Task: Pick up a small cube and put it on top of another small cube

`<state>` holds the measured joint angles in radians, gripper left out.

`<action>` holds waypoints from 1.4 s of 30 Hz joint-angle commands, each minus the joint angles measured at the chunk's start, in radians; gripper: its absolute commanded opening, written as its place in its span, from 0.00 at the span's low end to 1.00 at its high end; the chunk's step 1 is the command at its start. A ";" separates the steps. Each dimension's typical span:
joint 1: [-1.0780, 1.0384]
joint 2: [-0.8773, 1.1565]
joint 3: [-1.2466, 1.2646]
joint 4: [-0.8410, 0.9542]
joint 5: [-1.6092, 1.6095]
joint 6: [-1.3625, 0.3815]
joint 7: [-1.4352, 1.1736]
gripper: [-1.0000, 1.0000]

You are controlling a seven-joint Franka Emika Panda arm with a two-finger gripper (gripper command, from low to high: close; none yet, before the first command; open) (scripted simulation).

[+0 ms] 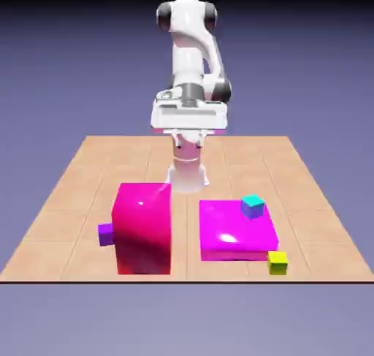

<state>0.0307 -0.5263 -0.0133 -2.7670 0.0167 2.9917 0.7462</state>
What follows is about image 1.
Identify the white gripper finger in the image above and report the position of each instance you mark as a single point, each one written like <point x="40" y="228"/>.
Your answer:
<point x="177" y="140"/>
<point x="199" y="140"/>

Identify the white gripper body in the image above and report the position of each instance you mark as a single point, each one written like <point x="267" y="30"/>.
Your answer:
<point x="189" y="116"/>

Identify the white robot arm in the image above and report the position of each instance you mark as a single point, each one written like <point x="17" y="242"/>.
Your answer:
<point x="187" y="55"/>

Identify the small cyan cube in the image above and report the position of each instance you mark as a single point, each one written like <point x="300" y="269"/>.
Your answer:
<point x="253" y="206"/>

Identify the small purple cube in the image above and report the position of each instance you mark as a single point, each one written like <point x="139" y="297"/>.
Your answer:
<point x="105" y="235"/>

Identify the small yellow cube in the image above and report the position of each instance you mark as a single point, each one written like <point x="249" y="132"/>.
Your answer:
<point x="277" y="263"/>

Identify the large pink box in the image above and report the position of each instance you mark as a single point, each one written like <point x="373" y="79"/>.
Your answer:
<point x="143" y="227"/>

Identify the large magenta box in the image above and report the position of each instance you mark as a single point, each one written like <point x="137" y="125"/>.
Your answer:
<point x="233" y="233"/>

